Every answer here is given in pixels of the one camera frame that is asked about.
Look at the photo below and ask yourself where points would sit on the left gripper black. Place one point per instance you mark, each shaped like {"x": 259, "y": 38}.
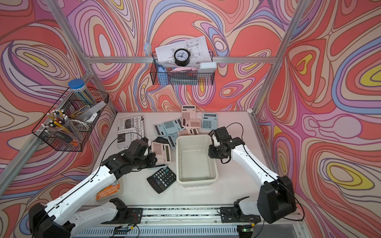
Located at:
{"x": 153, "y": 162}

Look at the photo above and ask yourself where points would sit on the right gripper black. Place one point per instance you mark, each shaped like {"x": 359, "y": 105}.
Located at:
{"x": 212, "y": 154}

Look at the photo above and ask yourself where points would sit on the pink calculator front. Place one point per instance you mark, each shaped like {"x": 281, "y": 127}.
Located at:
{"x": 162, "y": 152}

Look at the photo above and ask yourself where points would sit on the pink calculator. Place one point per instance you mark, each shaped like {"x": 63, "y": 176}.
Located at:
{"x": 162, "y": 152}
{"x": 191, "y": 123}
{"x": 188, "y": 112}
{"x": 188, "y": 132}

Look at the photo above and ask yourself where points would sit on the black calculator front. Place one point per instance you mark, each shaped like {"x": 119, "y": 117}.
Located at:
{"x": 162, "y": 179}

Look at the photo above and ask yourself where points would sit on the black calculator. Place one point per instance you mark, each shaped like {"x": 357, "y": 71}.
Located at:
{"x": 162, "y": 179}
{"x": 161, "y": 140}

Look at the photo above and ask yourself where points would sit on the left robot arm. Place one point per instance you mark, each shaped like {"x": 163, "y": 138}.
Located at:
{"x": 60, "y": 218}

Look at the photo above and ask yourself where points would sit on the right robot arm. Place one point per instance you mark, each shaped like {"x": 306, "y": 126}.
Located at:
{"x": 276, "y": 198}

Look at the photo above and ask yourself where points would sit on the light blue calculator lower centre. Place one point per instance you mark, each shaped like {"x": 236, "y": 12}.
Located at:
{"x": 172, "y": 139}

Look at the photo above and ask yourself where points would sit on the white plastic storage box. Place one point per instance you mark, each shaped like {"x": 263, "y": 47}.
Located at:
{"x": 194, "y": 166}

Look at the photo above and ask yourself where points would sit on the light blue calculator back right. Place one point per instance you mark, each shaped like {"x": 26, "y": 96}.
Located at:
{"x": 209, "y": 121}

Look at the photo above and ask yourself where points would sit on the light blue calculator far left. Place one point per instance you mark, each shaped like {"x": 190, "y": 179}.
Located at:
{"x": 160, "y": 130}

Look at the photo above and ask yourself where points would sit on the pink calculator behind box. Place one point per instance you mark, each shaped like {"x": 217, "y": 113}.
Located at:
{"x": 188, "y": 132}

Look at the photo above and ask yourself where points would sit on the light blue calculator centre top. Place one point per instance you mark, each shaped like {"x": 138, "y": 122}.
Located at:
{"x": 174, "y": 126}

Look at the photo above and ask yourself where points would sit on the pink calculator back tilted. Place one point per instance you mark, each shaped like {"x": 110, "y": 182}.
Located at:
{"x": 191, "y": 123}

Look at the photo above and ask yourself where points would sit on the pink calculator back top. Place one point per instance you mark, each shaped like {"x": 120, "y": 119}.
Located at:
{"x": 188, "y": 112}

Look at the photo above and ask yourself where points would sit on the orange paperback book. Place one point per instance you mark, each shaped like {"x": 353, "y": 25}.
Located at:
{"x": 111, "y": 191}

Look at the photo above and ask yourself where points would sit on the white rounded device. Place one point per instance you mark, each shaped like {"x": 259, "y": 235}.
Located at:
{"x": 207, "y": 67}

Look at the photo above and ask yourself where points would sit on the white stapler in basket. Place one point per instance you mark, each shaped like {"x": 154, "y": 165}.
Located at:
{"x": 88, "y": 112}

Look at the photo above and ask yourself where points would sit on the white paper drawing sheet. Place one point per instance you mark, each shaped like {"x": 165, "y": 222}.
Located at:
{"x": 196, "y": 46}

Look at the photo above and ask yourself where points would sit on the black round clock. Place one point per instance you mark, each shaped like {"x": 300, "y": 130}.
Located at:
{"x": 182, "y": 57}

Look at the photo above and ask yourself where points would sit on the clear cup of pencils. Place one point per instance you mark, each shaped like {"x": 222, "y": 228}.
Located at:
{"x": 60, "y": 126}

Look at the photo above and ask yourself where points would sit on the blue lid pencil jar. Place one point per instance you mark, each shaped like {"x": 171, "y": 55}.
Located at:
{"x": 82, "y": 92}

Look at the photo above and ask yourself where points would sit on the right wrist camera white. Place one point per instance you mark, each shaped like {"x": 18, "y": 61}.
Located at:
{"x": 214, "y": 139}

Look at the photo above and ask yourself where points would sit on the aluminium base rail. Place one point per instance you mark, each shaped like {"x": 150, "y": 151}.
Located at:
{"x": 193, "y": 221}

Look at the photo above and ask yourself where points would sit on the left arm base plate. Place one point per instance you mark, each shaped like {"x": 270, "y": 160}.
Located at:
{"x": 127, "y": 216}

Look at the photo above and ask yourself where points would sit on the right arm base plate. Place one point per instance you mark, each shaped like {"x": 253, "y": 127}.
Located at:
{"x": 234, "y": 215}

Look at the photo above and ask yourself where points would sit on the black wire basket back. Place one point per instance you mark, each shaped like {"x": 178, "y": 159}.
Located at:
{"x": 161, "y": 75}

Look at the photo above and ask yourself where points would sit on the black wire basket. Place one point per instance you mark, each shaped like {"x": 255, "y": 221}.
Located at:
{"x": 161, "y": 75}
{"x": 70, "y": 103}

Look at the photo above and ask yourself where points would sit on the black wire basket left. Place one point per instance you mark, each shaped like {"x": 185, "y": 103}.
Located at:
{"x": 70, "y": 103}

